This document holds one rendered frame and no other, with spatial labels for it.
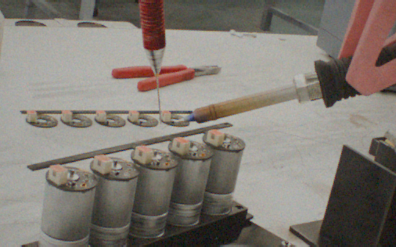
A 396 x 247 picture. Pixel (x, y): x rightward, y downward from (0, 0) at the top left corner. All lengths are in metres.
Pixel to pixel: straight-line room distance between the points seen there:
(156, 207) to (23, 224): 0.09
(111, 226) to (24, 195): 0.11
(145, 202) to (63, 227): 0.06
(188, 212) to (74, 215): 0.09
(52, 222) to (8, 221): 0.09
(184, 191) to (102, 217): 0.06
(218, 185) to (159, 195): 0.05
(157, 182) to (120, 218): 0.03
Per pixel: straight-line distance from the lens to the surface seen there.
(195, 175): 0.44
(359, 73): 0.40
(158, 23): 0.37
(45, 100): 0.66
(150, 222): 0.43
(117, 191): 0.40
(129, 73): 0.74
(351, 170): 0.49
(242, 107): 0.41
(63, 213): 0.38
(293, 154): 0.64
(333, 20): 0.95
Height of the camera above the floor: 0.98
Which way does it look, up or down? 20 degrees down
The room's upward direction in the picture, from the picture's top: 11 degrees clockwise
